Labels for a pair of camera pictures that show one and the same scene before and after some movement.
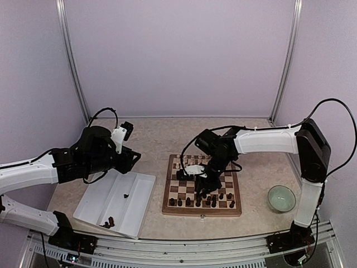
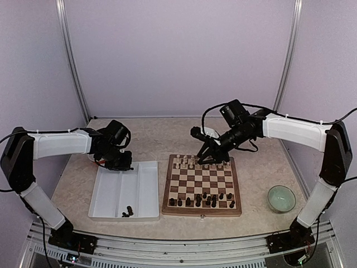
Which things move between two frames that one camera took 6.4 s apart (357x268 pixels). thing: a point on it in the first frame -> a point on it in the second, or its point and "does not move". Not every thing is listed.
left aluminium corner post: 64,17 does not move
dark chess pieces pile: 111,223 -> 130,212
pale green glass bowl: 281,198 does not move
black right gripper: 211,185 -> 218,154
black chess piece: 213,204 does not move
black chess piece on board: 198,203 does not move
